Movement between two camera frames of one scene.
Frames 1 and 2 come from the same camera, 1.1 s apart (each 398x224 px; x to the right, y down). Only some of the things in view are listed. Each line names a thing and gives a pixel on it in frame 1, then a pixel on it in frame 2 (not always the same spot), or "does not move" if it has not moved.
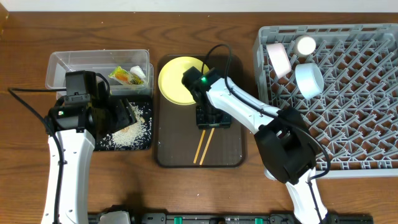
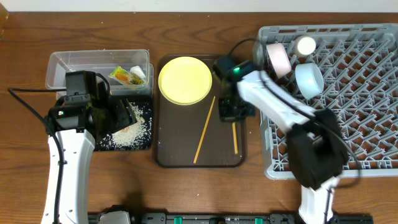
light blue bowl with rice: [309, 79] does not move
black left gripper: [124, 116] does not move
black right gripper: [213, 123] to [230, 111]
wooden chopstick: [210, 138] to [235, 138]
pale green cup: [305, 46] does not move
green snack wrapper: [122, 74] does not move
